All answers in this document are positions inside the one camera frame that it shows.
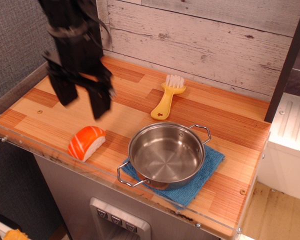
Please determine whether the clear acrylic edge guard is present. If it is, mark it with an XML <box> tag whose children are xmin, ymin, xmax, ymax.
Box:
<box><xmin>0</xmin><ymin>114</ymin><xmax>271</xmax><ymax>240</ymax></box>

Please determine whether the blue folded cloth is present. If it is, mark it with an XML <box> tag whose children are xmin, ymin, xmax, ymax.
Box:
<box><xmin>121</xmin><ymin>144</ymin><xmax>226</xmax><ymax>210</ymax></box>

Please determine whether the silver dispenser panel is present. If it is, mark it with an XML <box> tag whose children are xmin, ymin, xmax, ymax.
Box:
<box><xmin>89</xmin><ymin>197</ymin><xmax>152</xmax><ymax>240</ymax></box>

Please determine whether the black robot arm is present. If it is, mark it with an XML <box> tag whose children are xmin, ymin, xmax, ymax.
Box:
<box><xmin>39</xmin><ymin>0</ymin><xmax>115</xmax><ymax>119</ymax></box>

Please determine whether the yellow dish brush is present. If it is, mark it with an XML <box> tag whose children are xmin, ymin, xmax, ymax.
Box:
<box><xmin>150</xmin><ymin>75</ymin><xmax>186</xmax><ymax>121</ymax></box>

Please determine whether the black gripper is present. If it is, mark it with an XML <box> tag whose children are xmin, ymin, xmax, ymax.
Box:
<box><xmin>43</xmin><ymin>23</ymin><xmax>114</xmax><ymax>120</ymax></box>

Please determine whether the stainless steel pot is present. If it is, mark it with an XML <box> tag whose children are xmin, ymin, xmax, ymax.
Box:
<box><xmin>117</xmin><ymin>122</ymin><xmax>212</xmax><ymax>191</ymax></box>

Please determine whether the dark right shelf post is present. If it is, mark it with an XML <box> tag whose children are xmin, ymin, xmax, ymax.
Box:
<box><xmin>264</xmin><ymin>19</ymin><xmax>300</xmax><ymax>123</ymax></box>

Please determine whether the yellow object at corner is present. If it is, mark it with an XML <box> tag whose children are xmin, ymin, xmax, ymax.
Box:
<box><xmin>3</xmin><ymin>229</ymin><xmax>29</xmax><ymax>240</ymax></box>

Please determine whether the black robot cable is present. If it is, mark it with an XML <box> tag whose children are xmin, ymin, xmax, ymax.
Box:
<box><xmin>94</xmin><ymin>14</ymin><xmax>114</xmax><ymax>51</ymax></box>

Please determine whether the salmon nigiri sushi toy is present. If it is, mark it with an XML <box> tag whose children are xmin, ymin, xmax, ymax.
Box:
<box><xmin>67</xmin><ymin>125</ymin><xmax>106</xmax><ymax>162</ymax></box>

